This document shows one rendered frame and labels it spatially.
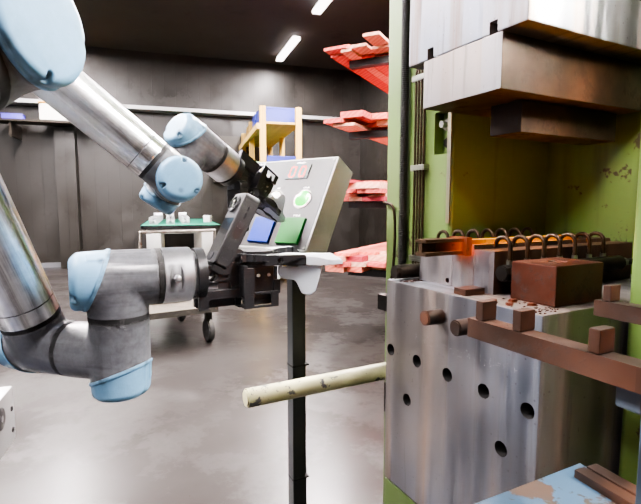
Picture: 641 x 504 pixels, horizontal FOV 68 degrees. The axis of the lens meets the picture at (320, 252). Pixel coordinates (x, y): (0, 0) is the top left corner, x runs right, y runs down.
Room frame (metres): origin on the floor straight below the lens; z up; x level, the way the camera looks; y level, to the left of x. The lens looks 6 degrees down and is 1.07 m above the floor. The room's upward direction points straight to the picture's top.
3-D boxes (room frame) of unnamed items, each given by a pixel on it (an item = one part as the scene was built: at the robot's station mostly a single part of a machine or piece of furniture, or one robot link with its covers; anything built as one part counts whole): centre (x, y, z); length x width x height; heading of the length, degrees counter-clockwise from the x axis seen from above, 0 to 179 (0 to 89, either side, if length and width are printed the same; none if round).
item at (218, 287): (0.68, 0.12, 0.97); 0.12 x 0.08 x 0.09; 118
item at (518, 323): (0.50, -0.27, 0.97); 0.23 x 0.06 x 0.02; 117
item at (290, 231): (1.21, 0.07, 1.01); 0.07 x 0.05 x 0.07; 53
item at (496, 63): (1.01, -0.44, 1.32); 0.42 x 0.20 x 0.10; 118
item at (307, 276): (0.67, 0.01, 0.97); 0.09 x 0.03 x 0.06; 82
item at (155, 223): (7.24, 2.15, 0.48); 2.76 x 0.99 x 0.95; 18
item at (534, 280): (0.78, -0.40, 0.95); 0.12 x 0.09 x 0.07; 118
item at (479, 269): (1.01, -0.44, 0.96); 0.42 x 0.20 x 0.09; 118
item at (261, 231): (1.27, 0.15, 1.01); 0.07 x 0.05 x 0.07; 53
